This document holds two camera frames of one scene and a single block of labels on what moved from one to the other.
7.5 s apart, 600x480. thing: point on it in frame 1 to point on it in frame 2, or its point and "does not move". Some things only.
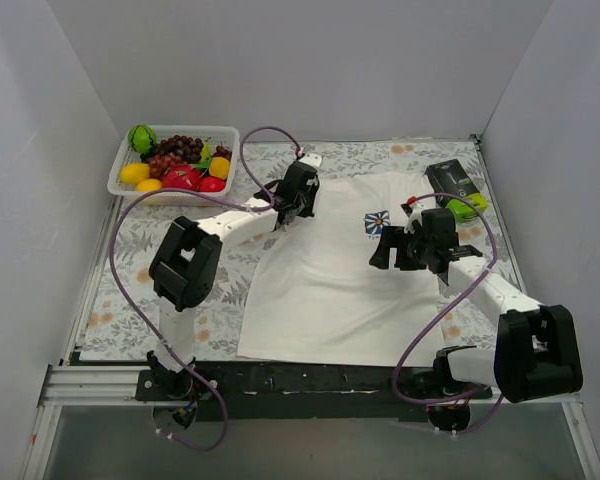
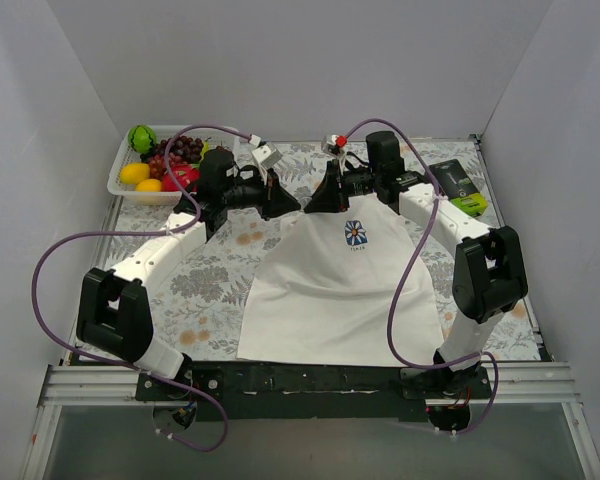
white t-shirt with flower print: [318, 301] does not move
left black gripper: [290, 211] to [270, 193]
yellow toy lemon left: [134, 172] does not move
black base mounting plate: [310, 391] does not move
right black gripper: [397, 248] to [338, 187]
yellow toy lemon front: [149, 185] does not move
